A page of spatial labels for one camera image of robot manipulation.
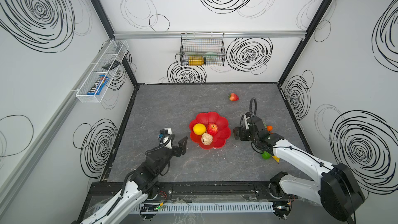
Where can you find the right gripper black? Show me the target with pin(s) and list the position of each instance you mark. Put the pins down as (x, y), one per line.
(244, 134)

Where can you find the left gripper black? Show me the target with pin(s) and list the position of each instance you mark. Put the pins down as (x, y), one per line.
(175, 150)

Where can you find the yellow fake lemon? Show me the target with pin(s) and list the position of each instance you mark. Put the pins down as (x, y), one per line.
(199, 129)

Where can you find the fake red apple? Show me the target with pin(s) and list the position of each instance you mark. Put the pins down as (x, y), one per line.
(212, 129)

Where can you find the red flower-shaped fruit bowl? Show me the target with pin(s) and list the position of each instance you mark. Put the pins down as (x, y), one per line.
(219, 138)

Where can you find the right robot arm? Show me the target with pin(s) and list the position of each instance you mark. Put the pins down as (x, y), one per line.
(333, 186)

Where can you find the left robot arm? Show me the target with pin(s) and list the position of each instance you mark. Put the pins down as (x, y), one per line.
(140, 184)

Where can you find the fake red strawberry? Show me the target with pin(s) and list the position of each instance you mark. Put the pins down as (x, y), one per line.
(233, 97)

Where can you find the green fake lime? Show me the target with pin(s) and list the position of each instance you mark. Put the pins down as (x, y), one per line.
(266, 155)

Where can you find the yellow box in basket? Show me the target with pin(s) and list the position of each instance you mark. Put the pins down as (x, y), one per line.
(196, 61)

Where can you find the blue candy packet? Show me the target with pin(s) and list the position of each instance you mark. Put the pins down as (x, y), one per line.
(99, 84)

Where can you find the black remote control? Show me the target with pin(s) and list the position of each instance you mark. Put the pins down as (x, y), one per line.
(110, 66)

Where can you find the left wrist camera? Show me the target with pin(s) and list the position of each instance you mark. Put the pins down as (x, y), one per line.
(163, 135)

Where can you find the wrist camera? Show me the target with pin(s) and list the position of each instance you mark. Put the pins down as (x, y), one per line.
(244, 121)
(163, 135)

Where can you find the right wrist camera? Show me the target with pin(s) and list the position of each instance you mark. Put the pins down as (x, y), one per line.
(244, 121)

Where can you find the grey slotted cable duct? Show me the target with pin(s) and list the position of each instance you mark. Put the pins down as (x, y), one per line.
(226, 207)

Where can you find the black wire wall basket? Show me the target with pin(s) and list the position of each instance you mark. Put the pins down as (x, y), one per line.
(206, 44)

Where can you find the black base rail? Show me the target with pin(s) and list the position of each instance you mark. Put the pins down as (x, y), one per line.
(183, 189)

